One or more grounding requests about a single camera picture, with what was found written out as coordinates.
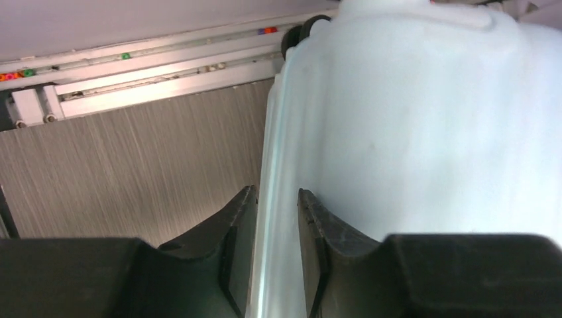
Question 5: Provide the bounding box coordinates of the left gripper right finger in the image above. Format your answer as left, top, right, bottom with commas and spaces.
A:
298, 189, 561, 317

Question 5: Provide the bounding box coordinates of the aluminium rail frame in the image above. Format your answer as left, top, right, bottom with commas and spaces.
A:
1, 13, 310, 131

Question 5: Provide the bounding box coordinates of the light blue hard-shell suitcase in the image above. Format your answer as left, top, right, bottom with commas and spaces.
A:
247, 1, 561, 317

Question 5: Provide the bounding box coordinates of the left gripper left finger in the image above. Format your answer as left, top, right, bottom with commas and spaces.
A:
1, 186, 257, 317

